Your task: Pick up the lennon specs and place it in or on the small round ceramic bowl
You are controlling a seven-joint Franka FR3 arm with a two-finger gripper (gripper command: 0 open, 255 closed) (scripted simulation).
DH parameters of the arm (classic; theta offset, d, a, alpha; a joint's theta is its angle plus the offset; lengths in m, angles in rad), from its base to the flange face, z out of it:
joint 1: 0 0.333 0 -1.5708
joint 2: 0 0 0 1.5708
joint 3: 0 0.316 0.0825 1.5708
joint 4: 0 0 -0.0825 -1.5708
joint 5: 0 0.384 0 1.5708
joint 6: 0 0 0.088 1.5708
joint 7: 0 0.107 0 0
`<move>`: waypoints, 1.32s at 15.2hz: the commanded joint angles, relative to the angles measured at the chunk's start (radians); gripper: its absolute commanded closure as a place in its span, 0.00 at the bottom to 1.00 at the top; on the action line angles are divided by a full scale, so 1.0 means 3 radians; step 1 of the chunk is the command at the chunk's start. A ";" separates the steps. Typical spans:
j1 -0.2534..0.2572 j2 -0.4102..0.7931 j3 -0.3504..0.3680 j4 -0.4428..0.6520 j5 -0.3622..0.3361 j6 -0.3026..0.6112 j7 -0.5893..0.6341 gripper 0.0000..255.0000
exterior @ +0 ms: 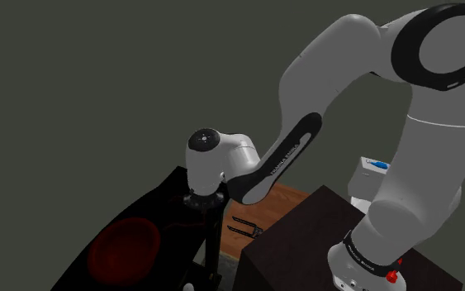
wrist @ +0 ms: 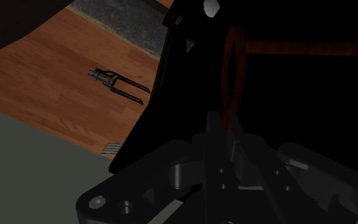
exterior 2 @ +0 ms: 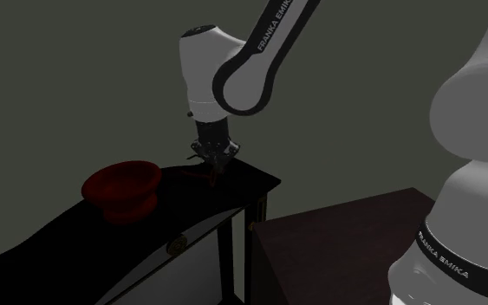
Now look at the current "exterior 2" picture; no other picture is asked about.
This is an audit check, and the thin red utensil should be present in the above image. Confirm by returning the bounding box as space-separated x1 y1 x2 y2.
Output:
179 167 220 188

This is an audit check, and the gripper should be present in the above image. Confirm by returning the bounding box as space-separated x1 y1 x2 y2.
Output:
190 119 241 175

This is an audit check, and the red bowl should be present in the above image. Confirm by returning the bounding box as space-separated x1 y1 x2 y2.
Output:
81 159 164 226

